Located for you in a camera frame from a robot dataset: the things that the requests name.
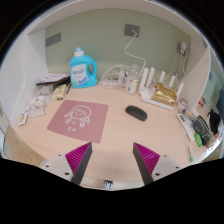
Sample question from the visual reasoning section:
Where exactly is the clear plastic bag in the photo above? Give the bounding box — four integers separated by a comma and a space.
28, 84, 54, 118

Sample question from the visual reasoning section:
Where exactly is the grey wall switch plate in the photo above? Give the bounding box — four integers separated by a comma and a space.
45, 32, 62, 48

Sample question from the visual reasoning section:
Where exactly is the grey wall socket plate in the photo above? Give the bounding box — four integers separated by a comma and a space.
124, 23, 141, 38

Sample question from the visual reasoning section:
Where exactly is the small round tin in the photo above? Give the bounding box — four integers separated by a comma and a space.
176, 98, 189, 114

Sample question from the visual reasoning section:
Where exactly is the white router with antennas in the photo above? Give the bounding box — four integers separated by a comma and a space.
138, 67, 185, 111

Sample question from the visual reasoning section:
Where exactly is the clear plastic bottle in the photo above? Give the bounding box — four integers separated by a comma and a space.
124, 63, 140, 96

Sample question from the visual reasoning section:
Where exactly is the pink mouse pad with drawing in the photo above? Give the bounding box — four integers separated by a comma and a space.
46, 99, 110, 144

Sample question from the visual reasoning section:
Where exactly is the white wall cable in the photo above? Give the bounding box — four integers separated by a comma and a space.
124, 30, 148, 73

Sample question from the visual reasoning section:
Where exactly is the black pouch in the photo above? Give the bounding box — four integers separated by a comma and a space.
192, 115, 213, 146

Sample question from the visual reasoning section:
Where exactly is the white pen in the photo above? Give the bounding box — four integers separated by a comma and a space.
188, 143, 195, 163

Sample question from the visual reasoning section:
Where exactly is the white sachet packet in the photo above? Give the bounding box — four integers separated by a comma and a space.
17, 105, 32, 127

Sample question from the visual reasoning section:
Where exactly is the black computer mouse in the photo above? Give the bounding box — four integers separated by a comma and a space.
125, 105, 148, 122

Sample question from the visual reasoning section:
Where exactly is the stack of booklets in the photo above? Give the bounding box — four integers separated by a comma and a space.
35, 72, 71, 86

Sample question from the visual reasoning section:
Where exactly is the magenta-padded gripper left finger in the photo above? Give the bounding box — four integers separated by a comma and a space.
39, 142, 93, 186

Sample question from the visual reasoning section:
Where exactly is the white power strip with cables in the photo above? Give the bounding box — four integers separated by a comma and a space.
99, 64, 129, 90

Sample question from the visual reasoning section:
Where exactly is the wall socket with chargers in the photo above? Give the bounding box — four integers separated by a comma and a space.
176, 40, 188, 57

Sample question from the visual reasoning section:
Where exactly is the white remote control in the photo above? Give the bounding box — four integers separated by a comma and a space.
176, 113, 196, 143

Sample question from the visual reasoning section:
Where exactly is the black cloth item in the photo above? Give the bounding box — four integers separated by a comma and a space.
207, 109, 222, 134

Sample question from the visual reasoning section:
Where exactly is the small yellow box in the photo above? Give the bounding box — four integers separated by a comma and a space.
51, 83, 68, 101

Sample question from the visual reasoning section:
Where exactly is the gold snack bag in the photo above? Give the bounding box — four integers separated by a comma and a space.
151, 82, 178, 107

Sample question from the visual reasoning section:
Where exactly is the blue detergent bottle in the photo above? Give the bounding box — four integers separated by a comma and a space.
68, 46, 99, 89

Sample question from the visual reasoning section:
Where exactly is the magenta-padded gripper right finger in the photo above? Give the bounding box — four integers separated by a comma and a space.
132, 142, 183, 186

